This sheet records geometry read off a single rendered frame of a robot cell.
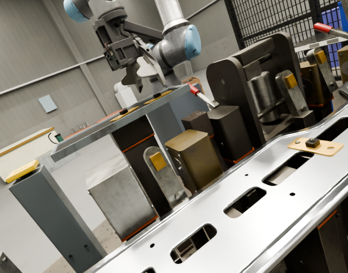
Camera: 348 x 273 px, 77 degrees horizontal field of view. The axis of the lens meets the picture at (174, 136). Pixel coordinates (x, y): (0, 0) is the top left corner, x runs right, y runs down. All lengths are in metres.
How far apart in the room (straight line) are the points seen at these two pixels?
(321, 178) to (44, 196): 0.55
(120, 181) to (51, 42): 10.98
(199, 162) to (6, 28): 10.96
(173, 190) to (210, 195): 0.07
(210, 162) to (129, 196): 0.17
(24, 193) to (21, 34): 10.71
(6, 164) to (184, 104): 7.31
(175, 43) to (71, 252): 0.75
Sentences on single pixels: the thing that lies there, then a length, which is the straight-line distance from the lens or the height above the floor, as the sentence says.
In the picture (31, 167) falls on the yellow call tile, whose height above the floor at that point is 1.16.
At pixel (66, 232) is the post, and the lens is 0.63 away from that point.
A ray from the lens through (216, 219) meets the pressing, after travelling 0.36.
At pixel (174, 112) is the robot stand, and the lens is 0.89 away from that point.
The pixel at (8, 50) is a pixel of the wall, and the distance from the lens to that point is 10.96.
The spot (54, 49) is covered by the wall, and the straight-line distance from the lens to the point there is 11.23.
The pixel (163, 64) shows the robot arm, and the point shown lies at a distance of 0.94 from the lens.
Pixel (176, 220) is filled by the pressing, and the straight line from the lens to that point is 0.40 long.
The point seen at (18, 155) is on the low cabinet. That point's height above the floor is 0.58.
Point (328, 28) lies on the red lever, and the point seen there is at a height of 1.12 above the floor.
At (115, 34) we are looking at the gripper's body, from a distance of 0.60.
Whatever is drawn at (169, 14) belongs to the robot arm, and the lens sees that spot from 0.94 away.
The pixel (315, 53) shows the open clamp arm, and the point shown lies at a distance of 0.73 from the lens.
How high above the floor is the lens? 1.24
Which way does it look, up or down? 18 degrees down
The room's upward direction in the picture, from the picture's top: 25 degrees counter-clockwise
